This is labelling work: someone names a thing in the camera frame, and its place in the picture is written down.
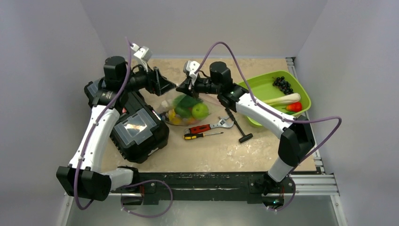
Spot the clear zip top bag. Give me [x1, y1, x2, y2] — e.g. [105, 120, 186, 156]
[156, 89, 222, 126]

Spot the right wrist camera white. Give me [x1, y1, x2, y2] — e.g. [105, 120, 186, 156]
[183, 60, 200, 85]

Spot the red handled adjustable wrench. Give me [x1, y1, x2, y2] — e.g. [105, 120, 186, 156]
[184, 116, 234, 134]

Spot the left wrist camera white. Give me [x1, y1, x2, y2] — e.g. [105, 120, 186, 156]
[130, 43, 152, 72]

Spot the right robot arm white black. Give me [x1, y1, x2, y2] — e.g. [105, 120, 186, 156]
[176, 60, 315, 192]

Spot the red tomato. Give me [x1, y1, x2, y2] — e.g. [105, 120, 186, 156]
[286, 102, 303, 113]

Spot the black hammer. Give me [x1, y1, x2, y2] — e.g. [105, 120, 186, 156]
[225, 108, 253, 143]

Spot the yellow black screwdriver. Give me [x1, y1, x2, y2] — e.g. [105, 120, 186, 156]
[183, 132, 223, 140]

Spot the dark grapes bunch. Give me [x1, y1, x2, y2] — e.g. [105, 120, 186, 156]
[272, 76, 294, 95]

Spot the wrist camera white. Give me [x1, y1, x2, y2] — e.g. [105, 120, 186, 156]
[130, 43, 152, 72]
[183, 60, 200, 85]

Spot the yellow lemon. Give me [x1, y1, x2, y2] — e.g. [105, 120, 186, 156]
[168, 109, 183, 125]

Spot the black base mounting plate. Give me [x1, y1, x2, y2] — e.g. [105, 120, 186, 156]
[111, 172, 295, 206]

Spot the green plastic basin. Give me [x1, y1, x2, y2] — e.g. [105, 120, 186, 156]
[247, 71, 311, 117]

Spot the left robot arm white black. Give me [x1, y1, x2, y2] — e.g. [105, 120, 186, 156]
[56, 56, 175, 201]

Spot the black toolbox near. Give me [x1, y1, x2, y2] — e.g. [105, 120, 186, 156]
[110, 108, 169, 163]

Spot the black toolbox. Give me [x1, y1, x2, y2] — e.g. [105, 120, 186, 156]
[110, 108, 169, 163]
[84, 77, 145, 118]

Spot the black toolbox far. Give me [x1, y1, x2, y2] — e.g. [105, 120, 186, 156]
[84, 77, 145, 118]

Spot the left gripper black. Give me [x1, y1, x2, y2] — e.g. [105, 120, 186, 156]
[121, 60, 175, 96]

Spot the orange tangerine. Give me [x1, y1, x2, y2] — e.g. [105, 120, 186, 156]
[185, 117, 197, 125]

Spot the green apple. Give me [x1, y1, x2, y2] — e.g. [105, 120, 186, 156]
[192, 103, 209, 120]

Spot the bok choy green white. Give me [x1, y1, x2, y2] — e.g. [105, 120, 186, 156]
[172, 94, 202, 118]

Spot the celery stalk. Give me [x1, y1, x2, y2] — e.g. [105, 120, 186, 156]
[263, 93, 301, 106]

